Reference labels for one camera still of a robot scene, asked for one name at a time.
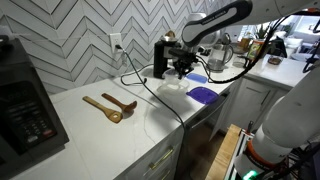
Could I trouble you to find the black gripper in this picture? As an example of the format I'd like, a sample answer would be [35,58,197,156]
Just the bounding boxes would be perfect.
[168,47,199,80]

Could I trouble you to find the small clear plastic bowl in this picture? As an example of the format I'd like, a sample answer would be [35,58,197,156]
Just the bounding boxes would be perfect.
[163,69,183,86]

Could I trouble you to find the purple square lid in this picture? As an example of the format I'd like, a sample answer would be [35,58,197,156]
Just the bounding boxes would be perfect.
[185,86,220,105]

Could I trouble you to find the black coffee maker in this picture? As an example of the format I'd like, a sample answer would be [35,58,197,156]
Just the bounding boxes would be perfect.
[153,35,178,80]

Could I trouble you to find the wooden utensil in crock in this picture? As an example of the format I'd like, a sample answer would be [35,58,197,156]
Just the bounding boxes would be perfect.
[164,29,177,39]

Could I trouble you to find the dark wooden spoon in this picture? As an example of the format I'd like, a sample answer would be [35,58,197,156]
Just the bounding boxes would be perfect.
[101,92,138,114]

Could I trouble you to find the amber bottle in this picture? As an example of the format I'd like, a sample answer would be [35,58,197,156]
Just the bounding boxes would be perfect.
[239,32,252,51]

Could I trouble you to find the white cabinet door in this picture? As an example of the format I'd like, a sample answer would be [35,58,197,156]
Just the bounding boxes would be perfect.
[209,77,278,141]

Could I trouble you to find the orange and green box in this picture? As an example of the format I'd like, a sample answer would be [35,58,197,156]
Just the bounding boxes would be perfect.
[247,39,268,61]

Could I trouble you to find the light wooden slotted spatula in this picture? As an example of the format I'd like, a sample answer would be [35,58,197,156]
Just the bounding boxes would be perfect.
[82,95,124,124]

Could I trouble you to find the green potted plant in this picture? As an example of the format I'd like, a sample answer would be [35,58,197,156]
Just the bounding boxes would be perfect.
[254,23,271,41]

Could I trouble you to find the light wooden board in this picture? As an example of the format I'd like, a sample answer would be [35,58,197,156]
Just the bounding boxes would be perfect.
[204,123,243,180]

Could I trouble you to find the small brown dish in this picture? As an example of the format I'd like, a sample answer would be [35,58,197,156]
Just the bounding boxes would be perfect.
[267,55,284,66]

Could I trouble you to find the black microwave oven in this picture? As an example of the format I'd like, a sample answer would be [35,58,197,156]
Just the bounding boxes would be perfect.
[0,38,70,180]

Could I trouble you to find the grey appliance handle bar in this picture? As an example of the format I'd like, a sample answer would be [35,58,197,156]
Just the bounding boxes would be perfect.
[189,93,231,131]

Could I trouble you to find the black power cable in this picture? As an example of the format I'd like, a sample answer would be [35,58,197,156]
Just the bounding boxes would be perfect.
[114,44,188,180]

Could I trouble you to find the white wall outlet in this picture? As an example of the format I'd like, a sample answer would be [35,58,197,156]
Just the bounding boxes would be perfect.
[109,32,124,54]

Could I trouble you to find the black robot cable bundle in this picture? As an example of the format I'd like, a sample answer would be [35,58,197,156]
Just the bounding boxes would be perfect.
[195,14,291,84]

